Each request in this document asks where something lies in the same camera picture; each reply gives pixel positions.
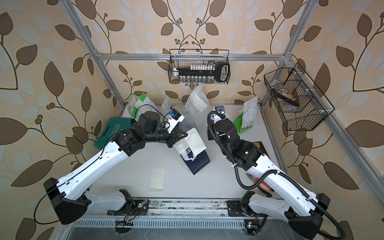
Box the white bag back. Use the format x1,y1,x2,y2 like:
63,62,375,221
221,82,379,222
185,86,211,122

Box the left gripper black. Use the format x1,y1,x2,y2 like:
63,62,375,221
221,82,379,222
142,126,188,147

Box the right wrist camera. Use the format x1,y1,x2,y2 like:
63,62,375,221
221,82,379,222
210,106,227,123

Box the blue takeaway bag white handles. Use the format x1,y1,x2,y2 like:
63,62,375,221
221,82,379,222
161,96,173,120

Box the black socket set holder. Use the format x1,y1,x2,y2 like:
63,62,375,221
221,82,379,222
174,62,231,83

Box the green white cool tea bag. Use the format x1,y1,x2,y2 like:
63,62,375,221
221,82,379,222
131,93,158,120

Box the object in right basket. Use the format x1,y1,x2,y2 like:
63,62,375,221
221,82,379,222
272,88,300,107

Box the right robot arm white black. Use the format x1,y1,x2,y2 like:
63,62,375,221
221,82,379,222
207,111,347,240

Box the green plastic tool case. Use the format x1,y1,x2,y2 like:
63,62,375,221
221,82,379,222
94,118,132,150

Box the small dark navy bag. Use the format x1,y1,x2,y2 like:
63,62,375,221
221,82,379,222
127,96,138,117

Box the black yellow-labelled device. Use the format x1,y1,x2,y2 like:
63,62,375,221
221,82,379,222
254,142,268,156

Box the wire basket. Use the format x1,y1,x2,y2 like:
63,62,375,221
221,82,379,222
264,63,335,131
168,48,231,85

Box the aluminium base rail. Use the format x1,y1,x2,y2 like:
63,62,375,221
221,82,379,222
63,197,313,220

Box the orange handled pliers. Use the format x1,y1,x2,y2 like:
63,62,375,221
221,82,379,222
246,173,274,198

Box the right wire basket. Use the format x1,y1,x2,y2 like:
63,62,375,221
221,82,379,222
264,63,335,131

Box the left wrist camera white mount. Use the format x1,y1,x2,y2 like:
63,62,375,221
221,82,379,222
166,107,185,134

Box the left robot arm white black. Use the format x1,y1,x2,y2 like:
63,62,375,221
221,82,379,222
44,110,188,225

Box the back wire basket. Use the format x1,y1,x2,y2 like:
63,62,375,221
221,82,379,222
168,48,231,85

